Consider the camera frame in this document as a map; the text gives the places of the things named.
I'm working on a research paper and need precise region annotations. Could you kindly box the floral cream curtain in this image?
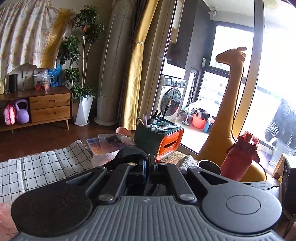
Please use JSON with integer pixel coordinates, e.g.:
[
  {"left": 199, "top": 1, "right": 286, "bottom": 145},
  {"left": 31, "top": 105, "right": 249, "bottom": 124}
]
[{"left": 0, "top": 0, "right": 74, "bottom": 75}]

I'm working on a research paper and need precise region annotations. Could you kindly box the washing machine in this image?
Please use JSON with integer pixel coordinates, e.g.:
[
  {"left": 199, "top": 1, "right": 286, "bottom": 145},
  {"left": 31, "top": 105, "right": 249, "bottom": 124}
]
[{"left": 159, "top": 75, "right": 186, "bottom": 121}]

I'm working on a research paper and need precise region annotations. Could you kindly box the purple kettlebell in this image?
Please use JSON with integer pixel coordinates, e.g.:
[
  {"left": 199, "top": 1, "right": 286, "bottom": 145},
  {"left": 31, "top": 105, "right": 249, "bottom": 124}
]
[{"left": 15, "top": 99, "right": 30, "bottom": 124}]

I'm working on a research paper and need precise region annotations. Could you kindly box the shell shaped beige decor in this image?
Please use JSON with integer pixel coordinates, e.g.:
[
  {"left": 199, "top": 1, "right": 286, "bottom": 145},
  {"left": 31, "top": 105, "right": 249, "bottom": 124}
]
[{"left": 8, "top": 64, "right": 38, "bottom": 91}]

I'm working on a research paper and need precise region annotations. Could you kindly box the green orange organizer box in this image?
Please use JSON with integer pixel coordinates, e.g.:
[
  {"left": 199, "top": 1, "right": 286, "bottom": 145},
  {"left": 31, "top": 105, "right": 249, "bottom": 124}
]
[{"left": 134, "top": 119, "right": 184, "bottom": 161}]

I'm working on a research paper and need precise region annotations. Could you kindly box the white red print plastic bag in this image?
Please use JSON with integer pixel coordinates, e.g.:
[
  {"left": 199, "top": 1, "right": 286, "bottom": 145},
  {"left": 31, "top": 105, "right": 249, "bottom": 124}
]
[{"left": 91, "top": 151, "right": 121, "bottom": 172}]

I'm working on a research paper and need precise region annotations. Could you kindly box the clear bag with red items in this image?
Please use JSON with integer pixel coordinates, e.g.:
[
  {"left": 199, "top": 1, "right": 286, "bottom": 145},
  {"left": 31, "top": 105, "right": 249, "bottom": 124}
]
[{"left": 33, "top": 69, "right": 50, "bottom": 91}]

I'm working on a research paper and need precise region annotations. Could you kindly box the beige tower air conditioner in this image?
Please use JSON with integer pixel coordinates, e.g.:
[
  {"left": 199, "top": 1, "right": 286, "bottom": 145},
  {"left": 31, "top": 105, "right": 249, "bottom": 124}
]
[{"left": 94, "top": 0, "right": 145, "bottom": 126}]

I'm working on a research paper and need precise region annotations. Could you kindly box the pink toy case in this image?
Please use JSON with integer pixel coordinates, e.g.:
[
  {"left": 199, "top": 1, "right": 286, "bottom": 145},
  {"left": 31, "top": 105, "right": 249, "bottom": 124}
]
[{"left": 3, "top": 103, "right": 16, "bottom": 126}]

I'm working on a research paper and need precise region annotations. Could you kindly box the yellow curtain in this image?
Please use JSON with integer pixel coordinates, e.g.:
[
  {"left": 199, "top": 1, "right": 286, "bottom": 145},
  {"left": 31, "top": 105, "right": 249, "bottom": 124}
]
[{"left": 118, "top": 0, "right": 160, "bottom": 139}]

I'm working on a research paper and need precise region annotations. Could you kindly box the black makeup brush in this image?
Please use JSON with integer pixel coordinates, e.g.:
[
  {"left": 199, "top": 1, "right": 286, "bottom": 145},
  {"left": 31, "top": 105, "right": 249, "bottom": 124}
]
[{"left": 161, "top": 100, "right": 173, "bottom": 121}]

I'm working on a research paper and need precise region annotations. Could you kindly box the dark leaf print clothing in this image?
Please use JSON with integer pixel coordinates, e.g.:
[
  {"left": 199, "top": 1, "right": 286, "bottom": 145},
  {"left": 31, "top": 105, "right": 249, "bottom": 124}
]
[{"left": 265, "top": 98, "right": 296, "bottom": 156}]

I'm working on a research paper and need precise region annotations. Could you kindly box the wooden cabinet with drawers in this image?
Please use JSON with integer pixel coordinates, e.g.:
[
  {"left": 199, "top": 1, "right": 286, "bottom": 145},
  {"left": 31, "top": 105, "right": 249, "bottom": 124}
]
[{"left": 0, "top": 86, "right": 73, "bottom": 132}]

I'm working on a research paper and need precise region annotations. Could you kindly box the blue plastic bag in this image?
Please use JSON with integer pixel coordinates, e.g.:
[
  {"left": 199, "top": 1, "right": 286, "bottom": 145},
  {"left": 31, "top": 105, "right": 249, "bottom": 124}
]
[{"left": 47, "top": 64, "right": 63, "bottom": 87}]

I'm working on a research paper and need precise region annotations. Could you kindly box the red water bottle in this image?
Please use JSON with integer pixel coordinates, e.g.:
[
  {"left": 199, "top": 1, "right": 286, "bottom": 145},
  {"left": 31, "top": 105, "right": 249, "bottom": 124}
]
[{"left": 220, "top": 131, "right": 259, "bottom": 182}]

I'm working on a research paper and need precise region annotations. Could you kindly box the yellow giraffe plush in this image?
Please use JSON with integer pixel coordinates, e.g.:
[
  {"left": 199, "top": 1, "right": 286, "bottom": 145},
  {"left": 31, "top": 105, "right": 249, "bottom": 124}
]
[{"left": 199, "top": 47, "right": 266, "bottom": 183}]

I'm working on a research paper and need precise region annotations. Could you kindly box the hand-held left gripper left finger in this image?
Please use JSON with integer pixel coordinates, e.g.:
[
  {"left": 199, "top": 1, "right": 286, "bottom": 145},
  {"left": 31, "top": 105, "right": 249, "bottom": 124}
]
[{"left": 66, "top": 160, "right": 148, "bottom": 204}]

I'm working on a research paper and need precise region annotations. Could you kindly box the checked white tablecloth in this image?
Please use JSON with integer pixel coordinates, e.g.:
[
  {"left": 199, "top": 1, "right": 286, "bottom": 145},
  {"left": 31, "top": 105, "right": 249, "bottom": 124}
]
[{"left": 0, "top": 139, "right": 93, "bottom": 205}]

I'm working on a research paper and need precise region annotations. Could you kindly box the potted plant in white pot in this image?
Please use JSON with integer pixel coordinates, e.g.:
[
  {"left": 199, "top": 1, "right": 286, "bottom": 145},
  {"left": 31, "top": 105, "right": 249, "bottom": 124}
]
[{"left": 57, "top": 5, "right": 104, "bottom": 126}]

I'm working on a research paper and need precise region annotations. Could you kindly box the clear plastic organizer box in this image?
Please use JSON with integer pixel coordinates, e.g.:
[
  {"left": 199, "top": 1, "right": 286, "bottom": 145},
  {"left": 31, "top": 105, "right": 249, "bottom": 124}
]
[{"left": 86, "top": 133, "right": 137, "bottom": 156}]

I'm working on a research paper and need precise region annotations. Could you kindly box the white knitted cloth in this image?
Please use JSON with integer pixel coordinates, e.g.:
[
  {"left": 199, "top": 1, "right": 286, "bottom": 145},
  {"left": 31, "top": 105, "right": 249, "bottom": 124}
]
[{"left": 180, "top": 155, "right": 199, "bottom": 169}]

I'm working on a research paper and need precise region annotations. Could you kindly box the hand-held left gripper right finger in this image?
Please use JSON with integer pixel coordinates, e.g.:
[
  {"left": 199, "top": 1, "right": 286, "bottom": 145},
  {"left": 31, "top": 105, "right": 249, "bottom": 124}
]
[{"left": 149, "top": 154, "right": 228, "bottom": 202}]

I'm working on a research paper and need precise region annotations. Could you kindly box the red bucket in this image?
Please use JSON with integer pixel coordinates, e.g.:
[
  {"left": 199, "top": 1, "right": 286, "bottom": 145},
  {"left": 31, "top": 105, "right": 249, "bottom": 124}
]
[{"left": 192, "top": 111, "right": 207, "bottom": 129}]

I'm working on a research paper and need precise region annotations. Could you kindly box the pink bath pouf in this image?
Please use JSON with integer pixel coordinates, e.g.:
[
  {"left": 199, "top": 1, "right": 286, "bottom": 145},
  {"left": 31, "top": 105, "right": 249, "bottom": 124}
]
[{"left": 0, "top": 203, "right": 19, "bottom": 237}]

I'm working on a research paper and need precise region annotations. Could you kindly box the black cylinder speaker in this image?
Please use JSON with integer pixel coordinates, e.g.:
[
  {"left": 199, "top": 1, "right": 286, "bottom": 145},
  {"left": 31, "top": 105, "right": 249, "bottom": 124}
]
[{"left": 9, "top": 74, "right": 18, "bottom": 93}]

